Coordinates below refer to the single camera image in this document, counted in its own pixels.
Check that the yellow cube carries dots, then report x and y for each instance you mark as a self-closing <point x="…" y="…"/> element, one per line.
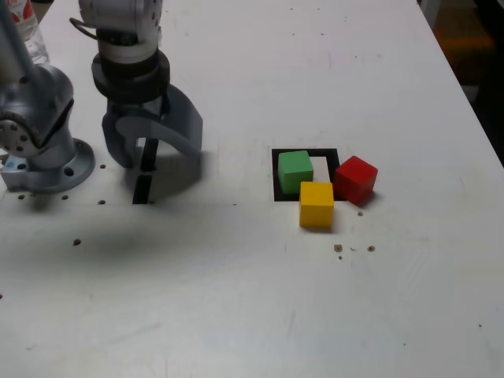
<point x="316" y="206"/>

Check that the black tape square outline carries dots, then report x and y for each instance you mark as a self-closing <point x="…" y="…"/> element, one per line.
<point x="323" y="151"/>

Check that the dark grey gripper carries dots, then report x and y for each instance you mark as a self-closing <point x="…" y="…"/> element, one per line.
<point x="134" y="108"/>

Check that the black tape strip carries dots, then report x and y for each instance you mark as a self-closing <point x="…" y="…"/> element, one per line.
<point x="142" y="191"/>

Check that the green cube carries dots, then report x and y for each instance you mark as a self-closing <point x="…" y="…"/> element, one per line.
<point x="295" y="169"/>

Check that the red cube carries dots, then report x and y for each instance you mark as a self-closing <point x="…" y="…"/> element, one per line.
<point x="354" y="179"/>

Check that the clear plastic bottle red label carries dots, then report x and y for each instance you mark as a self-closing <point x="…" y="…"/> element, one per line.
<point x="37" y="43"/>

